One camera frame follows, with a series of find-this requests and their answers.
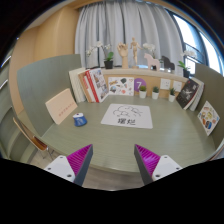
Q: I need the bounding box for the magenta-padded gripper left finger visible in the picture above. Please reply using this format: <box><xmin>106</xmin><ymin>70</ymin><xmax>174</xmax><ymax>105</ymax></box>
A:
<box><xmin>43</xmin><ymin>143</ymin><xmax>94</xmax><ymax>187</ymax></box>

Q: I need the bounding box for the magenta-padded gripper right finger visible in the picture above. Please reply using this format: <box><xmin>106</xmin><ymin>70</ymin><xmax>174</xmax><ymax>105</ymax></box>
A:
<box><xmin>133</xmin><ymin>143</ymin><xmax>183</xmax><ymax>186</ymax></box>

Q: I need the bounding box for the blue and white computer mouse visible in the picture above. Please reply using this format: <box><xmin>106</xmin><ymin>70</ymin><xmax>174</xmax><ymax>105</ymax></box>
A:
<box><xmin>72</xmin><ymin>112</ymin><xmax>88</xmax><ymax>128</ymax></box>

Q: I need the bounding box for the white cartoon-print mouse pad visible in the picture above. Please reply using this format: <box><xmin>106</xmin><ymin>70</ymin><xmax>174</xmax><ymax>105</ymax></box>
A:
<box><xmin>100</xmin><ymin>103</ymin><xmax>154</xmax><ymax>130</ymax></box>

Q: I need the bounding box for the colourful sticker card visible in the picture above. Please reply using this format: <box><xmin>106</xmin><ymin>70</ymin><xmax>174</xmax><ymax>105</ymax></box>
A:
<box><xmin>197</xmin><ymin>100</ymin><xmax>221</xmax><ymax>137</ymax></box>

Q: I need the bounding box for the small succulent in white pot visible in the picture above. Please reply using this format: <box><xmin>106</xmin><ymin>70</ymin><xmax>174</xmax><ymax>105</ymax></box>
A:
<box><xmin>168</xmin><ymin>87</ymin><xmax>177</xmax><ymax>103</ymax></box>
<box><xmin>138</xmin><ymin>85</ymin><xmax>148</xmax><ymax>99</ymax></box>
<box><xmin>151</xmin><ymin>86</ymin><xmax>160</xmax><ymax>100</ymax></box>

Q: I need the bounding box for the black cover book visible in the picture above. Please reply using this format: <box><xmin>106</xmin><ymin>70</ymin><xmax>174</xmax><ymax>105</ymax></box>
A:
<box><xmin>175</xmin><ymin>78</ymin><xmax>200</xmax><ymax>109</ymax></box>

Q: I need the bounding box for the tan book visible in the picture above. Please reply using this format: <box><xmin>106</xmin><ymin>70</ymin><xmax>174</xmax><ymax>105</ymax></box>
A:
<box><xmin>78</xmin><ymin>71</ymin><xmax>94</xmax><ymax>103</ymax></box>

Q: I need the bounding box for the purple round number sign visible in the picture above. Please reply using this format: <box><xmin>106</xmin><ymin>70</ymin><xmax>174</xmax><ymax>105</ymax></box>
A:
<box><xmin>133</xmin><ymin>77</ymin><xmax>148</xmax><ymax>93</ymax></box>

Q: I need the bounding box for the red-edged photo magazine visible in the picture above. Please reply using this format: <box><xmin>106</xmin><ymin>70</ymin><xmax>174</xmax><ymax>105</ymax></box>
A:
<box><xmin>84</xmin><ymin>67</ymin><xmax>110</xmax><ymax>104</ymax></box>

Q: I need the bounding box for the white sticker picture sheet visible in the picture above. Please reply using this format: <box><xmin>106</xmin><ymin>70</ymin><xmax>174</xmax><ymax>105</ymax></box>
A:
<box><xmin>107</xmin><ymin>76</ymin><xmax>135</xmax><ymax>97</ymax></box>

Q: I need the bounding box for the white orchid in black pot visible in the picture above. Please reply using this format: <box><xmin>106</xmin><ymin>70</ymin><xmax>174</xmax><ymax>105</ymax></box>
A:
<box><xmin>85</xmin><ymin>40</ymin><xmax>115</xmax><ymax>70</ymax></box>
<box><xmin>177</xmin><ymin>49</ymin><xmax>198</xmax><ymax>79</ymax></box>

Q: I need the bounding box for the black wooden horse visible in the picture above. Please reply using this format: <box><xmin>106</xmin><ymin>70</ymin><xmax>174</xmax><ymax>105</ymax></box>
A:
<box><xmin>161</xmin><ymin>55</ymin><xmax>176</xmax><ymax>73</ymax></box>

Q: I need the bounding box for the pink wooden horse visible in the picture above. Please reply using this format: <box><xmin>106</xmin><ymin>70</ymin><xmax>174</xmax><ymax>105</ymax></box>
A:
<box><xmin>143</xmin><ymin>52</ymin><xmax>161</xmax><ymax>72</ymax></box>

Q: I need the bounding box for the wooden hand model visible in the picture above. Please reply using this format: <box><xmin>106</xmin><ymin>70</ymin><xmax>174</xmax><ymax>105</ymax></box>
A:
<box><xmin>116</xmin><ymin>42</ymin><xmax>130</xmax><ymax>69</ymax></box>

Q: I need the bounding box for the white orchid behind pink horse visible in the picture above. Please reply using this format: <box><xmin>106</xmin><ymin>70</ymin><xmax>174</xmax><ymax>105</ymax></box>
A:
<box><xmin>142</xmin><ymin>42</ymin><xmax>157</xmax><ymax>59</ymax></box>

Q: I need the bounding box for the wooden artist mannequin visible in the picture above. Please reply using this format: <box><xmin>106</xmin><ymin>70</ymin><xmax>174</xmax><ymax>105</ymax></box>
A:
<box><xmin>129</xmin><ymin>37</ymin><xmax>144</xmax><ymax>68</ymax></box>

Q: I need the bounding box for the grey curtain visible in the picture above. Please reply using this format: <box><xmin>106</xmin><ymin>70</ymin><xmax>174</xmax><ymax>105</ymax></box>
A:
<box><xmin>74</xmin><ymin>0</ymin><xmax>185</xmax><ymax>78</ymax></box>

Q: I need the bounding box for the white wall socket plate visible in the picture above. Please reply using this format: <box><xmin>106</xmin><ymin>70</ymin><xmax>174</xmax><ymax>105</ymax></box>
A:
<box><xmin>172</xmin><ymin>80</ymin><xmax>184</xmax><ymax>93</ymax></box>
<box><xmin>159</xmin><ymin>78</ymin><xmax>172</xmax><ymax>91</ymax></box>

